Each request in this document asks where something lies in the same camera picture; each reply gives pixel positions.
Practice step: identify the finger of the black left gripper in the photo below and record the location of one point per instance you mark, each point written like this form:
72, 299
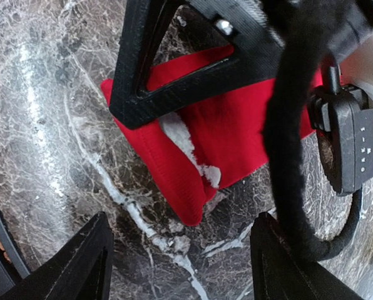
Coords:
143, 92

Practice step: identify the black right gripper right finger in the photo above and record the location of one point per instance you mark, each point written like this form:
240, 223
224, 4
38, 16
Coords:
278, 275

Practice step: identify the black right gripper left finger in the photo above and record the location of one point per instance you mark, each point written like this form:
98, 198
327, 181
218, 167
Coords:
81, 269

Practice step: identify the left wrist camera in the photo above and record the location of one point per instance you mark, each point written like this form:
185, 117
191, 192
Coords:
343, 122

